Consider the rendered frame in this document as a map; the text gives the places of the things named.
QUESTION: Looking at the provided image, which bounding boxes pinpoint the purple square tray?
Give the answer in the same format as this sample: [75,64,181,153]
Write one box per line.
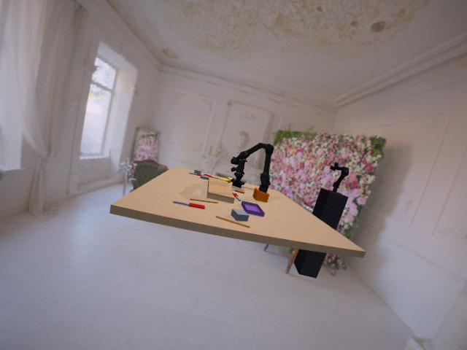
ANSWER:
[242,201,265,217]

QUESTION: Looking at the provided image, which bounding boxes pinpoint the tan panel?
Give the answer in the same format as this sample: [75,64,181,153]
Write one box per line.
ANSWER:
[207,177,235,203]

